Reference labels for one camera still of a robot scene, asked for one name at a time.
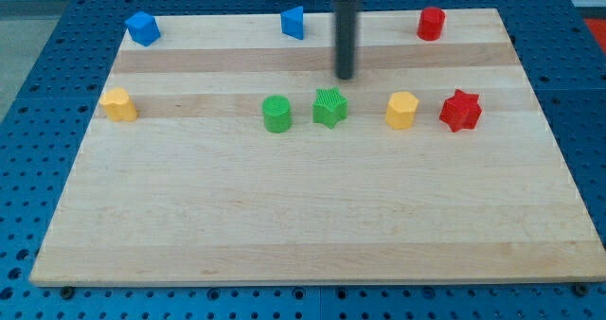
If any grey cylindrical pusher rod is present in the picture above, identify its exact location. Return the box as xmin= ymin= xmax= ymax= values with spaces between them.
xmin=332 ymin=0 xmax=359 ymax=80

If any blue triangle block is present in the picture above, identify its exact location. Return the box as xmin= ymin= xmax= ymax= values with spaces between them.
xmin=280 ymin=6 xmax=304 ymax=40

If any red cylinder block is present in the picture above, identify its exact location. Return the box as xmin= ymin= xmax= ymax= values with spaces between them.
xmin=417 ymin=7 xmax=446 ymax=41

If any green star block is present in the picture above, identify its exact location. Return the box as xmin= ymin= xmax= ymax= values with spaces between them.
xmin=312 ymin=87 xmax=348 ymax=129

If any yellow hexagon block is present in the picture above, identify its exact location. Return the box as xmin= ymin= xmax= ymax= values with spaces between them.
xmin=385 ymin=91 xmax=419 ymax=130

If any green cylinder block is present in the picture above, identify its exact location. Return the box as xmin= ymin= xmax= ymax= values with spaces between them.
xmin=261 ymin=95 xmax=292 ymax=133

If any wooden board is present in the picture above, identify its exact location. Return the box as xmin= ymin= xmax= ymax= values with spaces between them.
xmin=29 ymin=9 xmax=605 ymax=287

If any red star block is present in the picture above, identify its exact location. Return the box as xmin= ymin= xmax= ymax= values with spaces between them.
xmin=439 ymin=89 xmax=483 ymax=133

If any blue cube block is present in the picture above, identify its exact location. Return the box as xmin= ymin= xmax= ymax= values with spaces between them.
xmin=125 ymin=11 xmax=161 ymax=46

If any yellow heart block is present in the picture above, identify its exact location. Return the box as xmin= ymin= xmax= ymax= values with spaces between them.
xmin=99 ymin=87 xmax=138 ymax=121

